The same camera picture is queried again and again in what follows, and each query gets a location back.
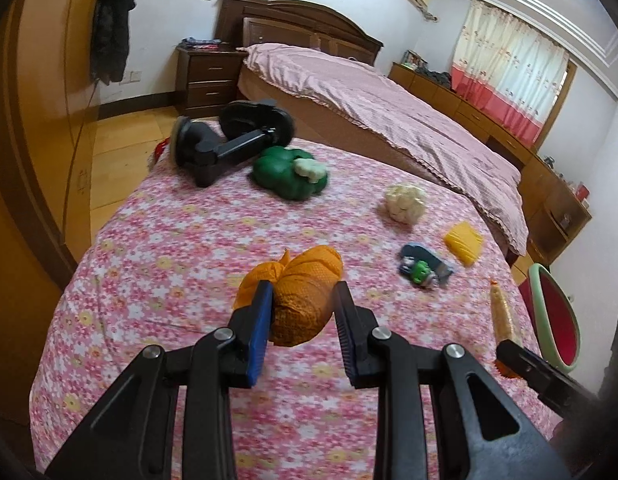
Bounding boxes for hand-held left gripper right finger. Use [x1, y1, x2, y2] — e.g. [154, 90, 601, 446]
[333, 281, 572, 480]

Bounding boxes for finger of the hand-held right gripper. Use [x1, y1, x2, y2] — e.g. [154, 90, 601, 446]
[496, 340, 604, 418]

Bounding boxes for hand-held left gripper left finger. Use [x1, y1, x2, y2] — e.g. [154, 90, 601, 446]
[44, 280, 275, 480]

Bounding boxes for red green chair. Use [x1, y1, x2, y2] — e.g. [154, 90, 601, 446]
[519, 263, 582, 373]

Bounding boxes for orange transparent wrapper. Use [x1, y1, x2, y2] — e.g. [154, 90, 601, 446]
[490, 280, 517, 378]

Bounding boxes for blue green toy packet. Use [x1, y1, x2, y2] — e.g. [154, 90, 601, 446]
[399, 243, 455, 289]

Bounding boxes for pink floral cloth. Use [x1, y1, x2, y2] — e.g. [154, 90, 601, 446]
[29, 135, 564, 480]

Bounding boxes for green vegetable toy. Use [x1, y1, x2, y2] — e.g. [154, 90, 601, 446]
[252, 146, 330, 203]

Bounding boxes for long wooden cabinet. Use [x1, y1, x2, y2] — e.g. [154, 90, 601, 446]
[389, 62, 592, 266]

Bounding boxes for red white object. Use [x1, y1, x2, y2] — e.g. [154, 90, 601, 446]
[148, 137, 172, 168]

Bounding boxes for bed with pink cover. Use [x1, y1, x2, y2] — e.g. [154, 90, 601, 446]
[244, 42, 530, 256]

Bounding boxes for dark wooden nightstand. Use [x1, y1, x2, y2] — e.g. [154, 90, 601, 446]
[175, 44, 250, 118]

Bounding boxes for folded clothes on nightstand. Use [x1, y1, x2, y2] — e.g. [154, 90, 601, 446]
[181, 36, 222, 51]

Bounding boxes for white and red curtain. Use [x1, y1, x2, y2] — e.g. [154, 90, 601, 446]
[450, 0, 572, 150]

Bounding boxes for dark wooden headboard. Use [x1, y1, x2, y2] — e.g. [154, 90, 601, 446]
[215, 0, 385, 66]

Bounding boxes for black hanging coat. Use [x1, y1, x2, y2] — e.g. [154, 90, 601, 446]
[90, 0, 138, 86]

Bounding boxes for black suction mount holder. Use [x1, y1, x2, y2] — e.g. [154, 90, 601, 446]
[170, 100, 296, 188]

